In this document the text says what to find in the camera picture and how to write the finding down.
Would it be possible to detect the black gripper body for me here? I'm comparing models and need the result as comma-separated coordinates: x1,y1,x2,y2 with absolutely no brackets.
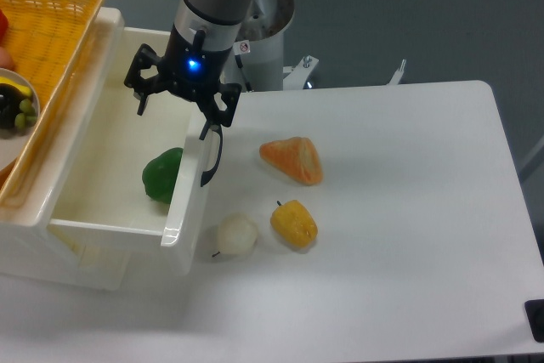
160,27,231,101

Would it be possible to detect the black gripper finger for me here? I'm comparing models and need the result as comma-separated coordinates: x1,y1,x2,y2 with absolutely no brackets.
198,82,242,140
124,43,172,116

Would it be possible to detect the white drawer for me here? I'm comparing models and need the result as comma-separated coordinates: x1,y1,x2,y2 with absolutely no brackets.
48,28,210,251

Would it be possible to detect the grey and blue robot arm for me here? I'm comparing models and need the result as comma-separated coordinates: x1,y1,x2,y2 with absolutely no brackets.
124,0,252,128

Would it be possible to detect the white drawer cabinet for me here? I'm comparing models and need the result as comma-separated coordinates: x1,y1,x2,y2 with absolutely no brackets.
1,8,218,290

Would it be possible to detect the orange bread toy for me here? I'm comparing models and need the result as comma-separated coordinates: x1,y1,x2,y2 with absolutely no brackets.
259,137,324,185

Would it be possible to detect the orange woven basket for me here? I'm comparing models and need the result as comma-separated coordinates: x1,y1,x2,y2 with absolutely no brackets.
1,0,104,206

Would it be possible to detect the green toy pepper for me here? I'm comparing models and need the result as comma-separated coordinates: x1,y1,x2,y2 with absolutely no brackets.
141,147,184,204

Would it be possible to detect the yellow banana toy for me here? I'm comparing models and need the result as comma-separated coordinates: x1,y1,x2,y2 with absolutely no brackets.
0,77,33,99

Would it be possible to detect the green grapes toy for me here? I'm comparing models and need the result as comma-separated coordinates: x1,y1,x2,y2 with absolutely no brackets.
14,99,37,131

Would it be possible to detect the pink toy peach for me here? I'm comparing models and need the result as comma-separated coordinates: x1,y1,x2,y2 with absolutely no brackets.
0,47,14,71

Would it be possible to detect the white toy pear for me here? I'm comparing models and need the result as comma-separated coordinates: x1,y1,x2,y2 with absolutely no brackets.
212,213,258,258

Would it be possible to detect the dark purple toy eggplant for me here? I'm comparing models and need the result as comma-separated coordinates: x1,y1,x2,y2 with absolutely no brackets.
0,84,25,129

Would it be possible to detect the yellow toy pepper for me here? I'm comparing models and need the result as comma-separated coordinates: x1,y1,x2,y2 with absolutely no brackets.
270,200,318,248

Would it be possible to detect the red toy fruit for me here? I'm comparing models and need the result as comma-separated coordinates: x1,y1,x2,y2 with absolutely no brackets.
0,10,9,41

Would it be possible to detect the white plate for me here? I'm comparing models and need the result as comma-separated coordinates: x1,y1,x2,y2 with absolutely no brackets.
1,69,41,174

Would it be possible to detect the black corner device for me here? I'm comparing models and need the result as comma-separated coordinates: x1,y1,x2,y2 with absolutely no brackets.
524,299,544,343

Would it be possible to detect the white table clamp bracket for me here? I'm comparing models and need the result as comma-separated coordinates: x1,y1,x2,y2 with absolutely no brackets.
283,55,320,90

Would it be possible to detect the black top drawer handle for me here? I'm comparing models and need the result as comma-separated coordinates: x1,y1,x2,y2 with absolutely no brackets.
199,122,224,187

